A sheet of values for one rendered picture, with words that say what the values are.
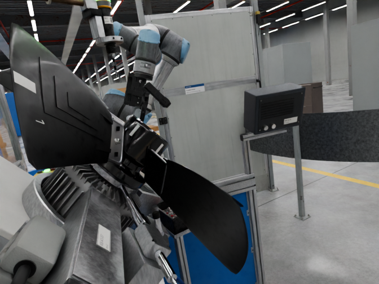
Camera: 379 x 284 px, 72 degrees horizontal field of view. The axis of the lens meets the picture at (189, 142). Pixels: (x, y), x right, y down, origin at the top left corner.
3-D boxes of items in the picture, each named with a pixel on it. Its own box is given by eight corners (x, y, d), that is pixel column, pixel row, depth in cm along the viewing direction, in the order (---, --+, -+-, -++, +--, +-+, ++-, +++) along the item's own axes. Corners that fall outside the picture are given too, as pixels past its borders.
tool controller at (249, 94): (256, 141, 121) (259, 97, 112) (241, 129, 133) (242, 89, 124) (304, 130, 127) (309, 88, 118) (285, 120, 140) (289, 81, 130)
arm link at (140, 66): (154, 66, 98) (157, 63, 90) (151, 79, 99) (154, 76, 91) (133, 62, 96) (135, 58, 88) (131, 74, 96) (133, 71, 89)
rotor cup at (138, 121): (143, 196, 59) (179, 151, 60) (89, 158, 55) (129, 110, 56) (139, 178, 73) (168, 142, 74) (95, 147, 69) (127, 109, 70)
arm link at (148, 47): (162, 37, 97) (159, 30, 89) (157, 67, 98) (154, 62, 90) (141, 33, 97) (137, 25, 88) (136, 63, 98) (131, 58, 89)
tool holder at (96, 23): (98, 39, 61) (89, -6, 59) (83, 46, 66) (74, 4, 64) (129, 40, 68) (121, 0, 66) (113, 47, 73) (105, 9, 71)
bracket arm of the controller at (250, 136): (243, 141, 122) (242, 135, 121) (240, 140, 125) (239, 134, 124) (286, 132, 128) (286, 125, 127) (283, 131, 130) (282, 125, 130)
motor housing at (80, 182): (115, 271, 56) (154, 222, 57) (15, 215, 49) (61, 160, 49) (115, 222, 78) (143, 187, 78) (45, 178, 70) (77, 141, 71)
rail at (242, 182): (57, 243, 105) (52, 226, 104) (60, 238, 109) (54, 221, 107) (256, 189, 127) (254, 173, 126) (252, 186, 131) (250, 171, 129)
